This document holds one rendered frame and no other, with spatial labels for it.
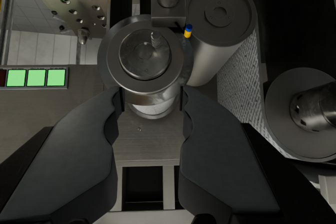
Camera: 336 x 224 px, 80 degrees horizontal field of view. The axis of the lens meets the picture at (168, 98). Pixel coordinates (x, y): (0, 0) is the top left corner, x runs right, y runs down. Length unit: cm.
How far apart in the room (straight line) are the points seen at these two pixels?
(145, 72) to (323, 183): 28
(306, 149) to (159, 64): 25
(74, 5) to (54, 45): 255
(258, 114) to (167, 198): 40
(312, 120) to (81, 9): 57
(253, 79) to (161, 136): 35
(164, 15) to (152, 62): 7
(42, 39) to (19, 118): 253
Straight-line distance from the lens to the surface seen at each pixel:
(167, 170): 63
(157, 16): 31
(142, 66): 29
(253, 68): 37
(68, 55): 307
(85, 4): 61
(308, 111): 33
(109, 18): 36
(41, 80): 73
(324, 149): 39
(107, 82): 31
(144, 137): 62
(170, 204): 66
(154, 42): 28
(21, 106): 76
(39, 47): 320
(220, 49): 34
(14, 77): 78
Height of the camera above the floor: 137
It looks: 10 degrees down
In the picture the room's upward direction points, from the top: 179 degrees clockwise
